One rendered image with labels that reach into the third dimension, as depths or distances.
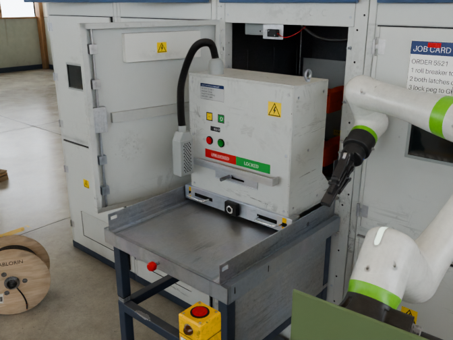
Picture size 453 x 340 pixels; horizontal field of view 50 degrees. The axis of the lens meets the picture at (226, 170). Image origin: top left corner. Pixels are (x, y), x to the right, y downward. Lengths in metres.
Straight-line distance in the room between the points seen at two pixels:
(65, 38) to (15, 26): 10.42
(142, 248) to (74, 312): 1.30
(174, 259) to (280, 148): 0.52
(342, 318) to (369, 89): 0.75
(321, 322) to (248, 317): 0.55
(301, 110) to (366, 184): 0.39
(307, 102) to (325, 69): 0.90
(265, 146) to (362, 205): 0.44
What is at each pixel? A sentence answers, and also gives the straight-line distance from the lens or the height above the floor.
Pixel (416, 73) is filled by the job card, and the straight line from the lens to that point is 1.72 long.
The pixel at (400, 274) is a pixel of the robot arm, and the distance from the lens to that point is 1.26.
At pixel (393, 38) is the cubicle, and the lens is 1.74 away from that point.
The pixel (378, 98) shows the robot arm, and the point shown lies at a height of 1.38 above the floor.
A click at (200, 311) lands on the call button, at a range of 1.29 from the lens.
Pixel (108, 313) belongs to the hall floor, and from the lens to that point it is 2.92.
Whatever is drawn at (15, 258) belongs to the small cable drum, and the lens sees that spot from 2.90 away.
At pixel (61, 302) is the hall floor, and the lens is 3.09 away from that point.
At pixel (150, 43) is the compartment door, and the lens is 2.01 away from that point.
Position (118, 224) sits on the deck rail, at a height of 0.86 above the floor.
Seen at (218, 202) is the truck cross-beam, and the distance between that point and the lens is 1.95.
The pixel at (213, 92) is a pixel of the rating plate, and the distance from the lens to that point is 1.85.
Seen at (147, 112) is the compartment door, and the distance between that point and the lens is 2.04.
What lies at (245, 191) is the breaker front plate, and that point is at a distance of 1.85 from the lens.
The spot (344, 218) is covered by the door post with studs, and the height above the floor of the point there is 0.84.
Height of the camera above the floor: 1.65
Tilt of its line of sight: 19 degrees down
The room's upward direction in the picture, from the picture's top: straight up
